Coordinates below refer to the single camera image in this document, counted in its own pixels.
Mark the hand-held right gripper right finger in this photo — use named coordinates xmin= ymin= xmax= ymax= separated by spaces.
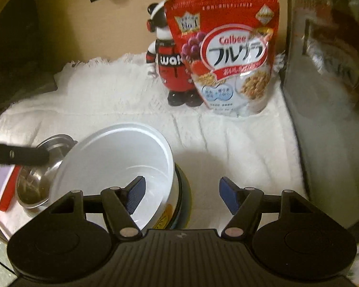
xmin=219 ymin=177 xmax=314 ymax=238

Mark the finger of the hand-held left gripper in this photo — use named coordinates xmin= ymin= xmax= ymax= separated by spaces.
xmin=0 ymin=142 xmax=50 ymax=167

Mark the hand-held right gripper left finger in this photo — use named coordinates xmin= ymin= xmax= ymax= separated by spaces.
xmin=49 ymin=176 xmax=146 ymax=237

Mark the stainless steel bowl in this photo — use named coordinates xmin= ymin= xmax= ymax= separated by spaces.
xmin=16 ymin=134 xmax=78 ymax=213

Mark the white plastic cup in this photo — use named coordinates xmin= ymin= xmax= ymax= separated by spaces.
xmin=49 ymin=122 xmax=178 ymax=231

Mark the red rectangular tray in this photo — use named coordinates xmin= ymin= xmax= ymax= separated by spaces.
xmin=0 ymin=165 xmax=22 ymax=213

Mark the white fluffy towel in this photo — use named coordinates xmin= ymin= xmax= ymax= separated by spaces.
xmin=0 ymin=52 xmax=307 ymax=234

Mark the dark screen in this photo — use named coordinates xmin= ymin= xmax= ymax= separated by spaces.
xmin=0 ymin=0 xmax=59 ymax=117

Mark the panda figurine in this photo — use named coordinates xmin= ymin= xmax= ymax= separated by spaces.
xmin=146 ymin=1 xmax=204 ymax=107

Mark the red cereal bag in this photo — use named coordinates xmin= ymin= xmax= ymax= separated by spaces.
xmin=164 ymin=0 xmax=280 ymax=117

